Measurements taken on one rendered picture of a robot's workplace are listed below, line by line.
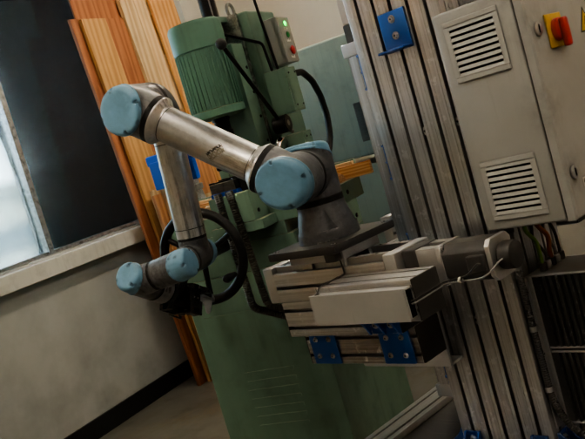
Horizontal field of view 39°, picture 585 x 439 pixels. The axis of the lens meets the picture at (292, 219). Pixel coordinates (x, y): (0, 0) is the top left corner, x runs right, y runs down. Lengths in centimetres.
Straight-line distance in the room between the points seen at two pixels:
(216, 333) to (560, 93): 142
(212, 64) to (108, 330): 181
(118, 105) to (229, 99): 75
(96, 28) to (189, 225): 236
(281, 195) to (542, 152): 54
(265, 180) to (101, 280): 237
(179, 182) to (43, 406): 190
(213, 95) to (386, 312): 116
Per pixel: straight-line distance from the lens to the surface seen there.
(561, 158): 167
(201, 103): 261
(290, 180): 175
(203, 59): 261
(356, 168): 250
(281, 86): 276
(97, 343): 398
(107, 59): 426
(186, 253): 196
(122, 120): 191
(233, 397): 272
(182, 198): 205
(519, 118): 169
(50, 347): 379
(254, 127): 272
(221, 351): 268
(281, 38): 286
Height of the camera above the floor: 108
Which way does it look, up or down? 6 degrees down
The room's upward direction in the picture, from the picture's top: 16 degrees counter-clockwise
